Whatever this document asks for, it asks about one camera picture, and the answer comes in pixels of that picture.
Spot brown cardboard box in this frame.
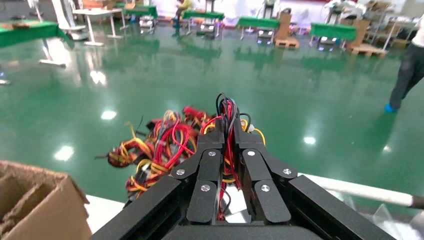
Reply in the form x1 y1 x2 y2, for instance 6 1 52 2
0 160 93 240

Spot long white pipe rail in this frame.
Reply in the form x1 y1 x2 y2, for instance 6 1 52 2
297 172 424 210

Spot cardboard stack on pallet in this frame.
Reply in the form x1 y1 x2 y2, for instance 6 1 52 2
274 10 301 50

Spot cardboard divider insert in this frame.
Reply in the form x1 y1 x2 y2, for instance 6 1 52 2
0 172 56 229

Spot person in yellow top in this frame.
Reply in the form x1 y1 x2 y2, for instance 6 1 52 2
171 0 195 29

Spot white machine base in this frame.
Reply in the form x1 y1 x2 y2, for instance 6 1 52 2
49 0 90 42

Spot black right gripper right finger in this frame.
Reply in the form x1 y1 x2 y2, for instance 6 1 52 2
233 117 302 226

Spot person in dark trousers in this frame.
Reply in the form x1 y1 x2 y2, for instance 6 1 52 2
384 13 424 114

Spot clear plastic divider sheets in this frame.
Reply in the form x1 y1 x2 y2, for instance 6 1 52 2
334 190 424 240

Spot cardboard box on pallet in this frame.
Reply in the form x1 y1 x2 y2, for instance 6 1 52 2
344 18 388 58

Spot green covered table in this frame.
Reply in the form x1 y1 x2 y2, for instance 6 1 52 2
309 22 358 51
114 2 159 21
0 19 69 69
182 9 226 40
236 16 281 42

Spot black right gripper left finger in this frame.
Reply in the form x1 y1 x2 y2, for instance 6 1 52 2
169 117 227 224

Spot white table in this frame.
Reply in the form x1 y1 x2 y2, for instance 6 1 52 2
72 7 129 47

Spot red yellow wire bundle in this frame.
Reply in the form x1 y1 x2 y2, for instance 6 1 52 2
95 105 216 201

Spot grey power supply with wires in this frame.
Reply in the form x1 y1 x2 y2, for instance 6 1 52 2
201 92 267 222

